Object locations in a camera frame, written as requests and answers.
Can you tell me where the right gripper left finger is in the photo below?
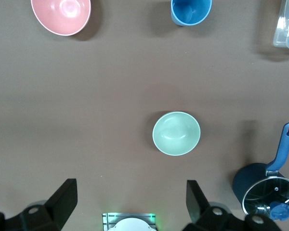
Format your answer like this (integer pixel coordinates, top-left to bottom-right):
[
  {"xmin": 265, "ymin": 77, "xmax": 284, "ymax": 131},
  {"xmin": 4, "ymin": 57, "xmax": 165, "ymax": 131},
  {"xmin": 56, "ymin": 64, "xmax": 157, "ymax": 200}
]
[{"xmin": 0, "ymin": 178, "xmax": 78, "ymax": 231}]

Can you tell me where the dark blue saucepan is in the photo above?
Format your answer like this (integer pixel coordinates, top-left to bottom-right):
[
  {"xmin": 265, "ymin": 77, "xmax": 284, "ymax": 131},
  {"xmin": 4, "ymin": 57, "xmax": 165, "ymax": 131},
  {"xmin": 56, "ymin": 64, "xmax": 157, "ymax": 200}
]
[{"xmin": 232, "ymin": 122, "xmax": 289, "ymax": 221}]

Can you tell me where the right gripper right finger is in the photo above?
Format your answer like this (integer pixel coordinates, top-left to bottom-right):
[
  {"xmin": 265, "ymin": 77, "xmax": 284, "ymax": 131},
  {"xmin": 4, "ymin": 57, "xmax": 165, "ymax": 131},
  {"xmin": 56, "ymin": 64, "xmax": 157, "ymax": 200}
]
[{"xmin": 182, "ymin": 180, "xmax": 282, "ymax": 231}]

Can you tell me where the glass lid with blue knob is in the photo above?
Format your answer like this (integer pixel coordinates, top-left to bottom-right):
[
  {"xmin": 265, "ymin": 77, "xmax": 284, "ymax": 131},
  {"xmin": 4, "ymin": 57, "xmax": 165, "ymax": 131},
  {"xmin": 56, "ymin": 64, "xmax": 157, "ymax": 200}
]
[{"xmin": 242, "ymin": 175, "xmax": 289, "ymax": 221}]

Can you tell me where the pink bowl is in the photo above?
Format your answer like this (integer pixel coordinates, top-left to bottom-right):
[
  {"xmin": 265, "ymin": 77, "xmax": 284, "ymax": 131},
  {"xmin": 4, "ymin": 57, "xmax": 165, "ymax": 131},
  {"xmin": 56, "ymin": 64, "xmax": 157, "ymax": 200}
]
[{"xmin": 30, "ymin": 0, "xmax": 92, "ymax": 37}]

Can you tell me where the green bowl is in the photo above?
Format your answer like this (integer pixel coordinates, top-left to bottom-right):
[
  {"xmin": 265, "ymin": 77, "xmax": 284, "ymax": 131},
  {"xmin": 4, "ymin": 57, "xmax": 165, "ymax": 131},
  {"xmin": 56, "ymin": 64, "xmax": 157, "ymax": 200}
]
[{"xmin": 152, "ymin": 111, "xmax": 201, "ymax": 156}]

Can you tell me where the clear plastic food container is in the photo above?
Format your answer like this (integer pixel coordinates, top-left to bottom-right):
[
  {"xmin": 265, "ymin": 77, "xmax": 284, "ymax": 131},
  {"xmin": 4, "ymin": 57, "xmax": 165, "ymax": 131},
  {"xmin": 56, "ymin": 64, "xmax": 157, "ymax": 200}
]
[{"xmin": 272, "ymin": 0, "xmax": 289, "ymax": 56}]

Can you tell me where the blue cup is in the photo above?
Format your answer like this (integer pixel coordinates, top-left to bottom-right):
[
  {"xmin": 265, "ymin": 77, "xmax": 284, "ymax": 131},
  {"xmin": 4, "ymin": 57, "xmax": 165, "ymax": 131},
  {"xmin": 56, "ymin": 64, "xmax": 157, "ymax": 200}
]
[{"xmin": 170, "ymin": 0, "xmax": 212, "ymax": 27}]

